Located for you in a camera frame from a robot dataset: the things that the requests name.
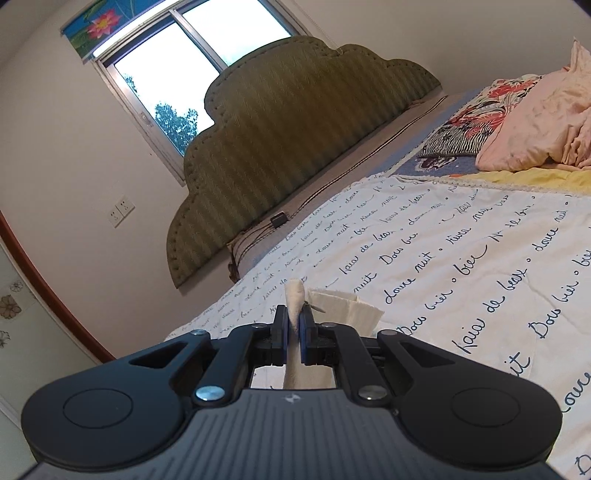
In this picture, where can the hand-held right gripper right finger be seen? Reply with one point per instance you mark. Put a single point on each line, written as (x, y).
(304, 333)

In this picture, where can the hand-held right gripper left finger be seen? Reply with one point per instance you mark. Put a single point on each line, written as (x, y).
(284, 331)

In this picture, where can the cream fluffy towel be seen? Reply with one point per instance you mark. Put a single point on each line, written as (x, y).
(344, 310)

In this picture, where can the black power adapter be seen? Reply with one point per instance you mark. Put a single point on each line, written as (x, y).
(278, 219)

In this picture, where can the grey bed sheet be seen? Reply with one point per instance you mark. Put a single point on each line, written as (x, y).
(332, 184)

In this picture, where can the white script printed blanket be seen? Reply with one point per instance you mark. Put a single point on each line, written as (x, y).
(461, 258)

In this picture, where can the green padded headboard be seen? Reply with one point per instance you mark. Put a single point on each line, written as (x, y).
(286, 138)

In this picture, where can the blue printed sheet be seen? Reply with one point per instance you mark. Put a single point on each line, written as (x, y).
(443, 167)

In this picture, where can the floral striped pillow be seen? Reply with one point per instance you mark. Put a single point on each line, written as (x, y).
(471, 120)

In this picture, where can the yellow blanket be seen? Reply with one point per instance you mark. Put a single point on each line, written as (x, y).
(531, 177)

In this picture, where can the sliding window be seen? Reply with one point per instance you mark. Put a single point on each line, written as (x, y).
(152, 83)

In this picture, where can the pink crumpled pillow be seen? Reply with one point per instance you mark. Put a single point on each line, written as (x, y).
(535, 120)

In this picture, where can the floral roller blind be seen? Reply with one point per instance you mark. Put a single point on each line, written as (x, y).
(99, 25)

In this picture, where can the white wall socket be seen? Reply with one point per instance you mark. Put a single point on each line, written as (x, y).
(122, 211)

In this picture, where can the brown wooden door frame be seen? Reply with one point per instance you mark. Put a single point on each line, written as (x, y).
(46, 295)

